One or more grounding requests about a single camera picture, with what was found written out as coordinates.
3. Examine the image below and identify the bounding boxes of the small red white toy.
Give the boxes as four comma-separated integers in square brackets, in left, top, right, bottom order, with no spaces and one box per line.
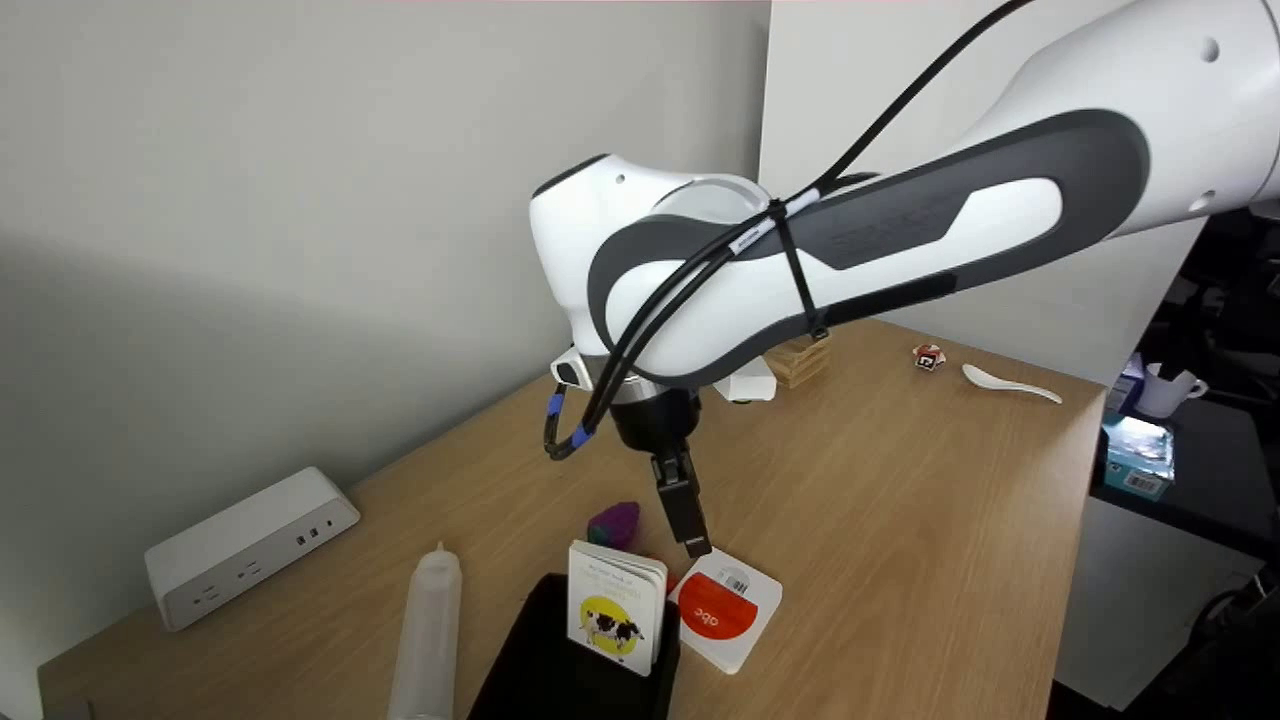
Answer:
[912,340,947,371]

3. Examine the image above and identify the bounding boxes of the white measuring cup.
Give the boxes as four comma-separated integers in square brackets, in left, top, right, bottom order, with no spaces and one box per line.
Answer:
[1134,363,1209,422]

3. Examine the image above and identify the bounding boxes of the wooden crate tray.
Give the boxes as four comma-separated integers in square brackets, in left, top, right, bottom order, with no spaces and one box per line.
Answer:
[768,340,826,390]

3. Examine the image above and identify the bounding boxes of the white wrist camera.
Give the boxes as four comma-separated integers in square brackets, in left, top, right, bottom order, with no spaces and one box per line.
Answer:
[546,348,593,393]

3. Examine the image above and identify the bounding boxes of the yellow-white book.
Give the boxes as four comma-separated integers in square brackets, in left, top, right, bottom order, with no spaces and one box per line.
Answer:
[563,542,669,678]

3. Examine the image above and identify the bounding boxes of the purple grape plush toy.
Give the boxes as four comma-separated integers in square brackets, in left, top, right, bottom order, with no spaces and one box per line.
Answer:
[587,502,639,549]

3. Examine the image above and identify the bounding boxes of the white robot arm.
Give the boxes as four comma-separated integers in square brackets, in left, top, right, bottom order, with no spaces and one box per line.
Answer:
[527,0,1280,556]

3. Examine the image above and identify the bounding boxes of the white power strip box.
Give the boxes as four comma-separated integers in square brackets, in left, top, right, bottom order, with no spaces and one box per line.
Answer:
[142,467,359,631]

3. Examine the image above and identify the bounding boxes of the black fabric box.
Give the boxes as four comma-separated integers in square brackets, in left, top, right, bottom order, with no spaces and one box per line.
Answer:
[468,574,679,720]

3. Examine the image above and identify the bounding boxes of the white plastic spoon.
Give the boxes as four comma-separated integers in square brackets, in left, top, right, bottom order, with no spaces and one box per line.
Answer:
[958,363,1063,410]

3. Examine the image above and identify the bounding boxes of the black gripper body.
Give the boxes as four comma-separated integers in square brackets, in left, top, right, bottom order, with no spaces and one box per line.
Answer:
[612,390,700,455]

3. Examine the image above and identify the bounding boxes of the orange-white abc book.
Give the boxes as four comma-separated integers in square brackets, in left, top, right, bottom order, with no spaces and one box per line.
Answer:
[673,553,784,678]

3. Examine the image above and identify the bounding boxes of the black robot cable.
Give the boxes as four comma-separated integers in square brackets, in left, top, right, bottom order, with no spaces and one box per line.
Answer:
[540,0,1035,463]

